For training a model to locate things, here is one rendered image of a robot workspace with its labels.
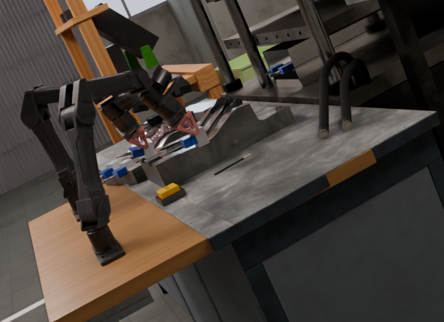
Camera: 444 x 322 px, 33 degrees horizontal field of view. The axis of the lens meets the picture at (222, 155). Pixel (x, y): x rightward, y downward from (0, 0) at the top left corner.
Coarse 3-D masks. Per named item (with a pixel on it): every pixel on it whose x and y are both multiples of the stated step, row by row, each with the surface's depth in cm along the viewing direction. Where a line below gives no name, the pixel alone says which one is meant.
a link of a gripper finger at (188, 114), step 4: (188, 112) 222; (180, 116) 224; (184, 116) 222; (188, 116) 223; (192, 116) 224; (180, 120) 222; (184, 120) 223; (192, 120) 224; (168, 124) 225; (176, 124) 221; (180, 124) 222; (196, 124) 225; (176, 128) 222; (180, 128) 222; (184, 128) 223; (196, 128) 225; (188, 132) 224; (192, 132) 225; (196, 132) 226
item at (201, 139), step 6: (198, 126) 230; (204, 132) 227; (186, 138) 226; (192, 138) 226; (198, 138) 226; (204, 138) 227; (180, 144) 227; (186, 144) 226; (192, 144) 226; (198, 144) 227; (204, 144) 227; (168, 150) 226
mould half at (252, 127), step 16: (208, 112) 264; (240, 112) 244; (256, 112) 262; (272, 112) 250; (288, 112) 249; (208, 128) 252; (224, 128) 242; (240, 128) 244; (256, 128) 246; (272, 128) 248; (208, 144) 241; (224, 144) 243; (240, 144) 245; (144, 160) 251; (160, 160) 240; (176, 160) 238; (192, 160) 240; (208, 160) 241; (160, 176) 237; (176, 176) 238; (192, 176) 240
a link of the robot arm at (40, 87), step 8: (40, 88) 246; (48, 88) 245; (56, 88) 244; (24, 96) 244; (32, 96) 244; (40, 96) 245; (48, 96) 245; (56, 96) 244; (72, 96) 243; (24, 104) 245; (32, 104) 245; (40, 104) 246; (24, 112) 246; (32, 112) 246; (24, 120) 247; (32, 120) 247
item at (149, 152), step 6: (144, 144) 250; (150, 144) 251; (132, 150) 250; (138, 150) 250; (144, 150) 250; (150, 150) 251; (120, 156) 250; (132, 156) 251; (138, 156) 251; (144, 156) 252; (150, 156) 252
